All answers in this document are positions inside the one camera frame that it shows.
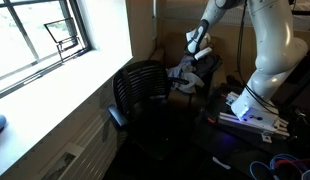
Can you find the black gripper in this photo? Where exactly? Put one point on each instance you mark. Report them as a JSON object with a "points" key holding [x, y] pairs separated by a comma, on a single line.
{"points": [[192, 41]]}

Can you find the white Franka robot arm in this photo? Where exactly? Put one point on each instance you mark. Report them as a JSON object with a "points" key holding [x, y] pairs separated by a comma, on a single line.
{"points": [[275, 40]]}

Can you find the black office chair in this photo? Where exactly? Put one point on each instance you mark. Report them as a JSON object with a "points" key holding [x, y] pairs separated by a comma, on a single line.
{"points": [[138, 83]]}

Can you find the light blue shirt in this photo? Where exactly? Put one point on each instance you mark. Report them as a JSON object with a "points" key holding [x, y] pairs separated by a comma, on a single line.
{"points": [[178, 70]]}

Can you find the black clamp red tip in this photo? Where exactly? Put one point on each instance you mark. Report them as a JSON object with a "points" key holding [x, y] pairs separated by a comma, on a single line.
{"points": [[223, 95], [210, 120]]}

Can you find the black robot table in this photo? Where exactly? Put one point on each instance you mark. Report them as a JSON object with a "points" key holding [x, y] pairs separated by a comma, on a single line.
{"points": [[221, 143]]}

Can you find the white tape strip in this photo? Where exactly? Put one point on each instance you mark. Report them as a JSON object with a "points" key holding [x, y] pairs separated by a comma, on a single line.
{"points": [[221, 163]]}

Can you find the grey radiator control panel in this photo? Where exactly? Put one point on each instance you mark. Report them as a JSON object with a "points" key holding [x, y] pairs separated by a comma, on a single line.
{"points": [[60, 165]]}

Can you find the aluminium robot base mount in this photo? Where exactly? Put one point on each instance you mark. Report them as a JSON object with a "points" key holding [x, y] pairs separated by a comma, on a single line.
{"points": [[251, 123]]}

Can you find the dark window frame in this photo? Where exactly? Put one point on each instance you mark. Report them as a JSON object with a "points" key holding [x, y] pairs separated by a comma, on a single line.
{"points": [[80, 26]]}

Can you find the white wall radiator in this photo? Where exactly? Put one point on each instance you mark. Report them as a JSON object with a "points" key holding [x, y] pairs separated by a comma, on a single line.
{"points": [[95, 150]]}

